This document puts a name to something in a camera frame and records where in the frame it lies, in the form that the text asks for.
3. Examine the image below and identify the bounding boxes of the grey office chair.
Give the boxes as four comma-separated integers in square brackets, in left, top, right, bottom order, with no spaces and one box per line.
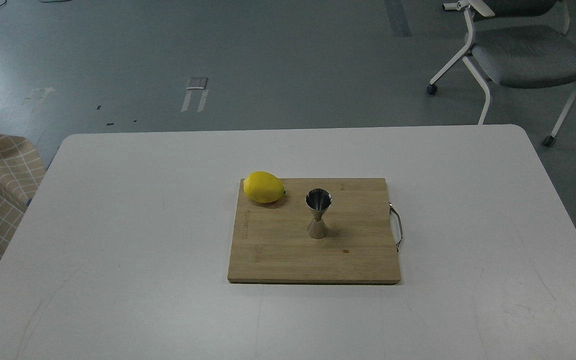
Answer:
[426,0,576,148]

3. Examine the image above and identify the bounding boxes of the bamboo cutting board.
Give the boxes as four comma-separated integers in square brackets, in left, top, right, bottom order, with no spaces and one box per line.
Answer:
[227,178,402,285]

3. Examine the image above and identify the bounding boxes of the steel double jigger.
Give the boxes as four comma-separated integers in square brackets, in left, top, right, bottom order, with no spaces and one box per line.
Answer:
[305,187,332,239]

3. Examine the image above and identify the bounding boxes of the yellow lemon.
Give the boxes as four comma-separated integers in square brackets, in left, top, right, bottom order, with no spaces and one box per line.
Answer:
[243,171,286,204]

